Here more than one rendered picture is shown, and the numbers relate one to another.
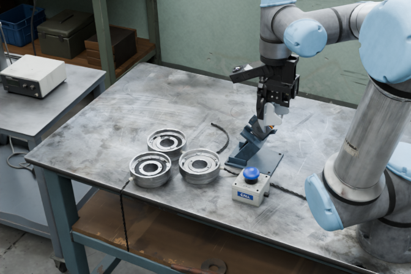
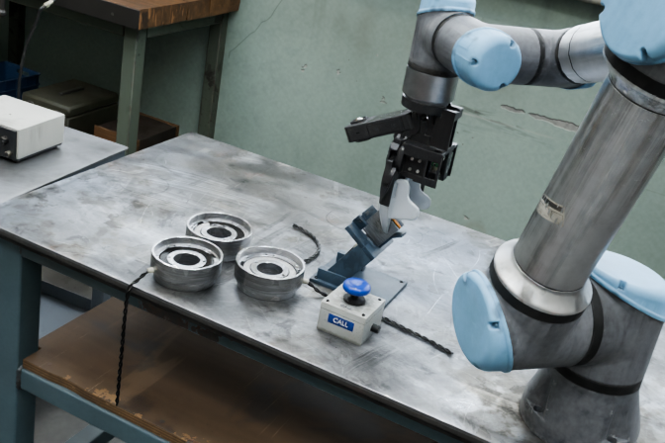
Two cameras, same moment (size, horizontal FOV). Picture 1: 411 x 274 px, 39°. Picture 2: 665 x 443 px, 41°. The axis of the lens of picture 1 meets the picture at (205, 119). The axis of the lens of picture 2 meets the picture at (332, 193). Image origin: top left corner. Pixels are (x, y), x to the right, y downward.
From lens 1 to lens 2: 0.28 m
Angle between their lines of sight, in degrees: 12
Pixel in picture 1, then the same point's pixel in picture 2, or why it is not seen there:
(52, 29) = (47, 100)
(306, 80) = not seen: hidden behind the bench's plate
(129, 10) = (172, 99)
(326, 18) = (522, 37)
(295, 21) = (474, 28)
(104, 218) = (83, 357)
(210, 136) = (290, 240)
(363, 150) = (574, 211)
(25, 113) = not seen: outside the picture
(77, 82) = (79, 152)
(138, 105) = (177, 183)
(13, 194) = not seen: outside the picture
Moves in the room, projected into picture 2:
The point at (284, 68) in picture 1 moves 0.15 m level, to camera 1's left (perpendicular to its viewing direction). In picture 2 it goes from (437, 122) to (332, 105)
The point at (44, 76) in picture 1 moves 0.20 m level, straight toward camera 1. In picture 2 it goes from (29, 127) to (31, 163)
